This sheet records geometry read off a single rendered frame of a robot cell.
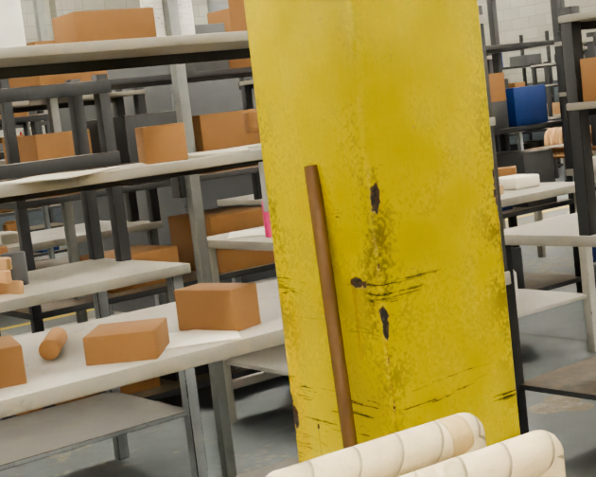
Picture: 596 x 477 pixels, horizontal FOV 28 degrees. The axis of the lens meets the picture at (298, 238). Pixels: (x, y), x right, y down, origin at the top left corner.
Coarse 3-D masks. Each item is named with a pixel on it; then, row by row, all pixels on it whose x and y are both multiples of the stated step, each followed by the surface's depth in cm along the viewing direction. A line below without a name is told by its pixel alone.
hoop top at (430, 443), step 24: (408, 432) 88; (432, 432) 88; (456, 432) 89; (480, 432) 90; (336, 456) 84; (360, 456) 84; (384, 456) 85; (408, 456) 86; (432, 456) 88; (456, 456) 89
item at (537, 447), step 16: (544, 432) 84; (496, 448) 82; (512, 448) 82; (528, 448) 82; (544, 448) 83; (560, 448) 83; (448, 464) 79; (464, 464) 79; (480, 464) 80; (496, 464) 80; (512, 464) 81; (528, 464) 82; (544, 464) 82
